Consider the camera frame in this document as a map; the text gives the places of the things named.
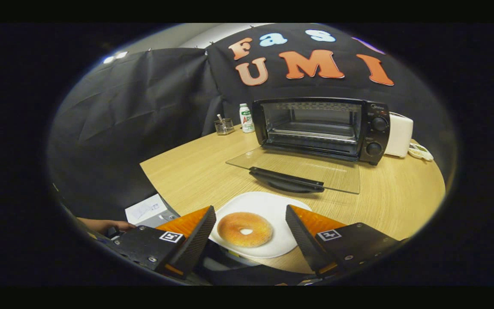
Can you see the black toaster oven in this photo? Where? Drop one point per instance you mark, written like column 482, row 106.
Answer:
column 375, row 137

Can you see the white handheld device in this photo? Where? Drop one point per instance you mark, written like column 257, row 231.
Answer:
column 420, row 151

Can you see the white paper sheet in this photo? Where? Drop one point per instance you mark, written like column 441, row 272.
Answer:
column 144, row 209

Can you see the black backdrop cloth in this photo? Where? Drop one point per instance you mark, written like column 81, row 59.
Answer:
column 144, row 107

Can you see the white bottle green label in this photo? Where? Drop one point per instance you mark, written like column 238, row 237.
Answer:
column 246, row 120

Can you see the golden brown bagel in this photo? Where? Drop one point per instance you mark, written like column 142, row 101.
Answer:
column 230, row 231

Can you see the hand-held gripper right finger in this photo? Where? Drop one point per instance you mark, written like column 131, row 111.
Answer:
column 305, row 242

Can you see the grey box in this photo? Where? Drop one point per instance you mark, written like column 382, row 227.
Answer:
column 161, row 219

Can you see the small ceiling light panel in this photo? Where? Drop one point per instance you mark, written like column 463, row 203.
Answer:
column 116, row 57

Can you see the white plate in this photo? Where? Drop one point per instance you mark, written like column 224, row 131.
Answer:
column 255, row 204

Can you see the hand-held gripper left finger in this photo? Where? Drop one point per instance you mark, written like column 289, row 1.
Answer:
column 195, row 244

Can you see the white bread toaster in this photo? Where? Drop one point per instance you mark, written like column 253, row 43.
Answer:
column 399, row 135

